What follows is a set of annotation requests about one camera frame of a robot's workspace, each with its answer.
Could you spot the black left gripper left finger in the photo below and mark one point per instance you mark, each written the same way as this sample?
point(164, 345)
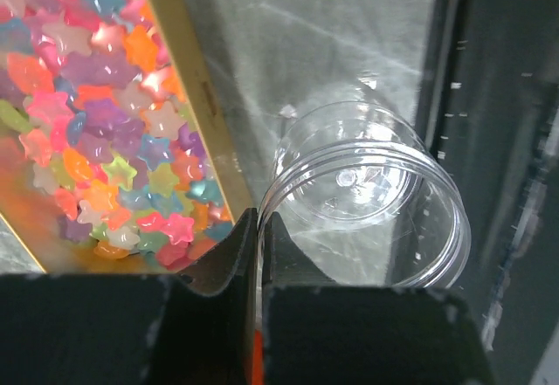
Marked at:
point(220, 318)

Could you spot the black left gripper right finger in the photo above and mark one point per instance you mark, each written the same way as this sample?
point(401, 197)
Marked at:
point(302, 332)

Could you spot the clear plastic jar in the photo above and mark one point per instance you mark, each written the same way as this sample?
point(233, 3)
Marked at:
point(362, 197)

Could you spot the gold tin of star candies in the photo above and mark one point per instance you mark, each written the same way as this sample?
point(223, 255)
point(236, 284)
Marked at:
point(114, 152)

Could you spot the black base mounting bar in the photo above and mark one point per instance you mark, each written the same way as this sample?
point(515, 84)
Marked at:
point(488, 112)

